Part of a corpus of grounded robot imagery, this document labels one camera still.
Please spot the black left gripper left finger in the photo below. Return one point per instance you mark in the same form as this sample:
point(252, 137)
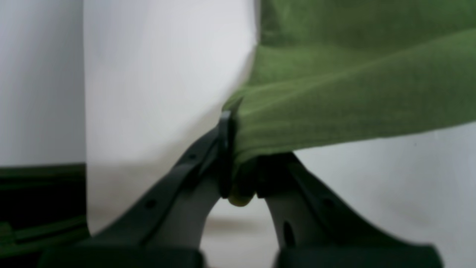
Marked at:
point(163, 229)

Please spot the green T-shirt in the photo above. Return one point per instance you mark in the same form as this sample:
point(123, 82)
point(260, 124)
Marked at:
point(329, 72)

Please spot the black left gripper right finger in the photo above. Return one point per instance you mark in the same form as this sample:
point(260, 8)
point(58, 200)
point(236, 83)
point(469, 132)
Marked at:
point(316, 229)

